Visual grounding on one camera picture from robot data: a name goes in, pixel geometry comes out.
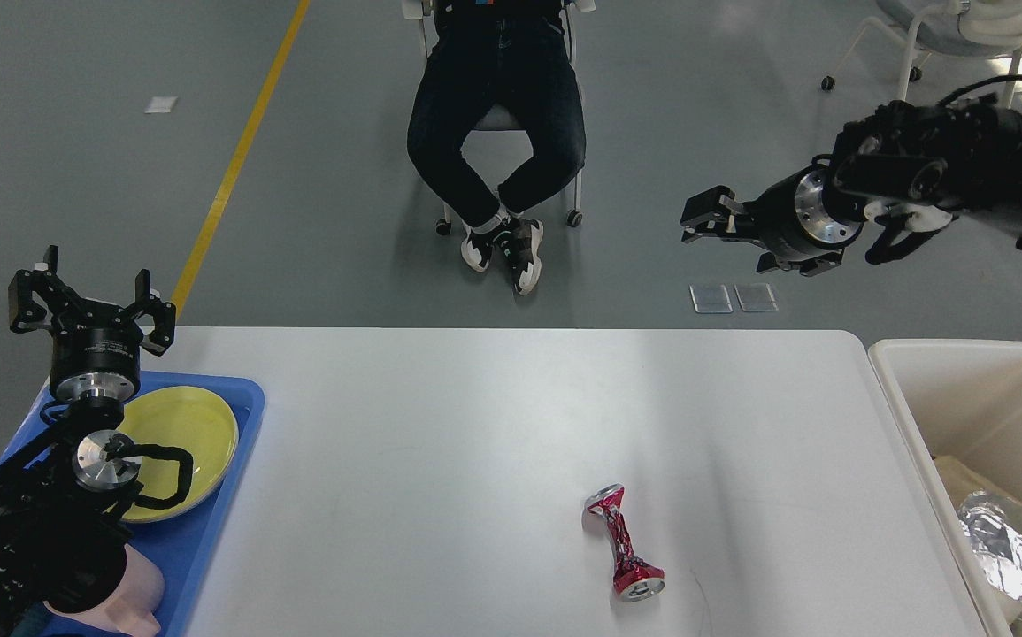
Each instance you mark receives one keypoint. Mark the white grey person chair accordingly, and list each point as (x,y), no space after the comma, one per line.
(499,119)

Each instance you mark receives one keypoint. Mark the crushed red can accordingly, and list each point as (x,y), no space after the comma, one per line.
(633,578)

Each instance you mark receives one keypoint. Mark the transparent floor plate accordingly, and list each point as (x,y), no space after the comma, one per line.
(711,299)
(756,298)

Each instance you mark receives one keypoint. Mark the aluminium foil tray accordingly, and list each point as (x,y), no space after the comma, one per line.
(992,524)

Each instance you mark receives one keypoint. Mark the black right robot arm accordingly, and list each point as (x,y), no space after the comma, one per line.
(909,169)

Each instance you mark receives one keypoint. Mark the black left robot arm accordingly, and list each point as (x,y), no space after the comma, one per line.
(64,493)

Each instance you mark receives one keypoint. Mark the blue plastic tray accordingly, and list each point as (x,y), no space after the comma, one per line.
(180,547)

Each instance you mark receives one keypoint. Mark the white plastic bin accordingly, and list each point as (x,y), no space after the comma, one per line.
(959,399)

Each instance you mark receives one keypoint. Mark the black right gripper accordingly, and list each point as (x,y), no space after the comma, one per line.
(800,225)

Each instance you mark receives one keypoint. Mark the yellow plastic plate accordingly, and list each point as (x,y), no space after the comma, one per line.
(191,418)

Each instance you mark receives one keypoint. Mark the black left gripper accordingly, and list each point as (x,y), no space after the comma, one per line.
(95,348)

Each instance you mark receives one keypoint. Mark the white rolling chair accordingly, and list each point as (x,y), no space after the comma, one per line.
(953,29)

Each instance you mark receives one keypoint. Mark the brown paper bag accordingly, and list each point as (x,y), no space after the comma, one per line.
(960,481)

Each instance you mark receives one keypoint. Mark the white floor label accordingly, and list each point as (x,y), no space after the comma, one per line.
(161,105)

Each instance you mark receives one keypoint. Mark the pink mug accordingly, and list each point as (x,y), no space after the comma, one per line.
(130,600)

